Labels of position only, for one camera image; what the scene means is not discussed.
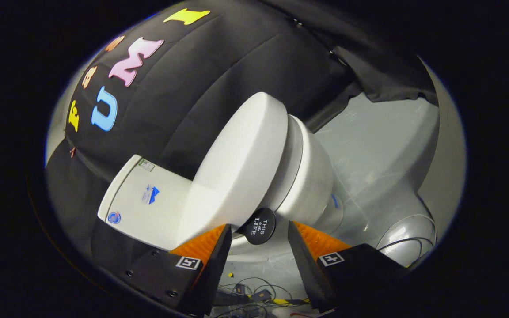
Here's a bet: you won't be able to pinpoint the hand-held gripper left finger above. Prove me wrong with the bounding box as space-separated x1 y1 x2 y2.
122 223 233 317

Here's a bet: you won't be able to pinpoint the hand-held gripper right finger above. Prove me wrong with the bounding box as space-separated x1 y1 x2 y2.
287 221 407 314

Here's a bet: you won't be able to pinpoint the round black lid handle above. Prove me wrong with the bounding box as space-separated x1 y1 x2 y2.
241 208 277 246

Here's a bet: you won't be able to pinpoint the white toilet lid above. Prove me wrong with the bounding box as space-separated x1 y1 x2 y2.
177 92 289 248

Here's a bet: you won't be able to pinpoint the white toilet bowl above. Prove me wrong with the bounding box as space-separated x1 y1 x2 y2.
230 116 346 263

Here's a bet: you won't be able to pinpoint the black backdrop cloth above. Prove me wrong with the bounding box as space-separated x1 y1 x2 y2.
45 0 438 265

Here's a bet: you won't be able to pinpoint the tangle of floor cables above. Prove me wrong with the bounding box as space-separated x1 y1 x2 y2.
213 275 313 318

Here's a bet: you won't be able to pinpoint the thin black floor cables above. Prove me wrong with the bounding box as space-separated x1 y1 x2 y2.
376 214 437 268

